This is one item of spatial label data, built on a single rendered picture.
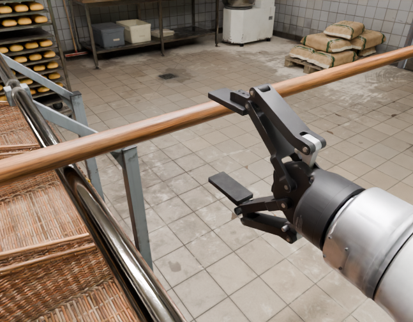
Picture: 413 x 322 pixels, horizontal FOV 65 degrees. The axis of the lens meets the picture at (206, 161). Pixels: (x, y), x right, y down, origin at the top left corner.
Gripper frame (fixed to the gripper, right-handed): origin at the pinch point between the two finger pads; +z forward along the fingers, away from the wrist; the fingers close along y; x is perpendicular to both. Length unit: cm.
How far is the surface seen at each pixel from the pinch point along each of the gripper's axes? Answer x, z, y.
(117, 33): 154, 437, 76
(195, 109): 0.8, 7.6, -1.8
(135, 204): 2, 44, 43
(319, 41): 346, 237, 77
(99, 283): -16, 35, 58
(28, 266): -30, 35, 40
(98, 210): -18.9, -2.7, 1.2
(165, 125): -4.9, 6.9, -1.1
